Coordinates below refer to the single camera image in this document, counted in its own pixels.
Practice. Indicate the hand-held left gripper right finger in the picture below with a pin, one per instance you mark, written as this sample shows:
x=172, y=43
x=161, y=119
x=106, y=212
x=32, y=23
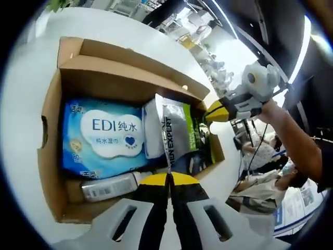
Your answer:
x=190, y=205

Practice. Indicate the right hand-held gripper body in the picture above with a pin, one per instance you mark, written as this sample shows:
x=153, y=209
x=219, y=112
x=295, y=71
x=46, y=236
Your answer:
x=260, y=83

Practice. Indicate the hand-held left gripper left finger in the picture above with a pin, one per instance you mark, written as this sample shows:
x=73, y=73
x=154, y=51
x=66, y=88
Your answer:
x=153, y=203

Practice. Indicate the silver grey sachet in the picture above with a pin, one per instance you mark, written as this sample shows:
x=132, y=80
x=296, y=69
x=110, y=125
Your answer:
x=177, y=130

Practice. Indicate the silver white bottle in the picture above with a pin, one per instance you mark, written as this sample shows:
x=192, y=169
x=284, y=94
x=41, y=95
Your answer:
x=109, y=186

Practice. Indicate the blue wet wipes pack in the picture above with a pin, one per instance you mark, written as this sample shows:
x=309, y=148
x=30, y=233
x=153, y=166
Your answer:
x=104, y=145

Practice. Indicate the brown cardboard shoe box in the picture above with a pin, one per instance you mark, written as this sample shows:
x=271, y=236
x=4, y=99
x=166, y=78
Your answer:
x=52, y=109

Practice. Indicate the person's right hand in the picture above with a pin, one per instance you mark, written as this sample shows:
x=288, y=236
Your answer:
x=271, y=112

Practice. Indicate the green packet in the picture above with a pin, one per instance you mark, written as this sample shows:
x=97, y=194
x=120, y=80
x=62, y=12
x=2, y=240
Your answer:
x=195, y=130

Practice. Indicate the white cotton pad pack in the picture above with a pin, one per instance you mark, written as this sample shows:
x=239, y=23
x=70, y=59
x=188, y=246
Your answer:
x=153, y=130

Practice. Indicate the blue white display board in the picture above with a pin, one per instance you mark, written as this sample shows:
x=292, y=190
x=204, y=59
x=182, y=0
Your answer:
x=299, y=208

